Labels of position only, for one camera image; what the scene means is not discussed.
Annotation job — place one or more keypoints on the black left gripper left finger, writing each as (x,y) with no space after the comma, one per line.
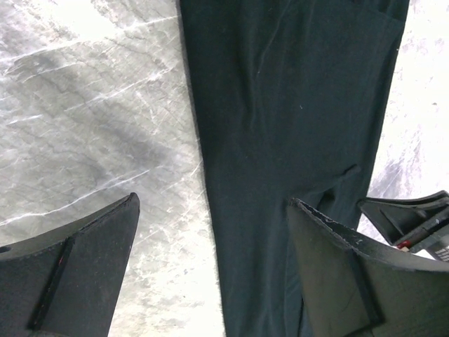
(66,282)

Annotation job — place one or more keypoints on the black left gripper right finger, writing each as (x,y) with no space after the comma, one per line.
(353,285)

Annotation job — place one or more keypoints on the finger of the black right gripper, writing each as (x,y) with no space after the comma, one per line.
(411,225)

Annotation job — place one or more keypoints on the black t-shirt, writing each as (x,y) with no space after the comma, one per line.
(289,98)

